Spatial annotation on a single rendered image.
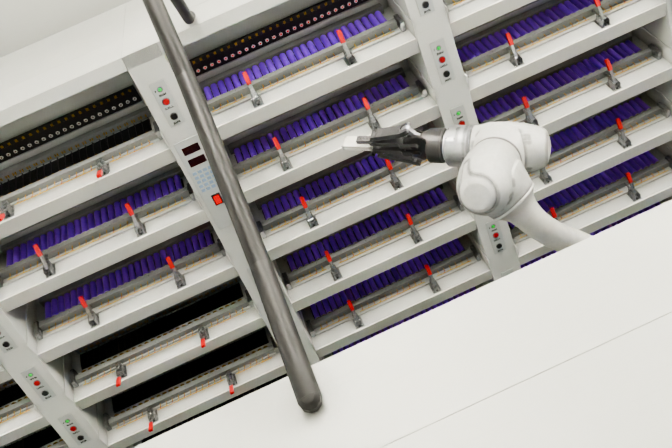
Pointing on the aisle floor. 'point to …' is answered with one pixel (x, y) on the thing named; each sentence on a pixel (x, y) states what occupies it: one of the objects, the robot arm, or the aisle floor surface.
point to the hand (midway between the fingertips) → (358, 143)
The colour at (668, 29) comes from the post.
